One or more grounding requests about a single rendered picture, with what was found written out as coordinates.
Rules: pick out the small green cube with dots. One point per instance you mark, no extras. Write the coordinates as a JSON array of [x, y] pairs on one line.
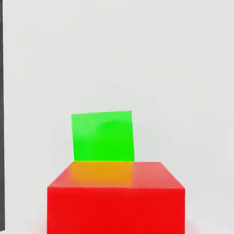
[[103, 137]]

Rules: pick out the small red cube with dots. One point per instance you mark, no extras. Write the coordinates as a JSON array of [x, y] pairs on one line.
[[115, 208]]

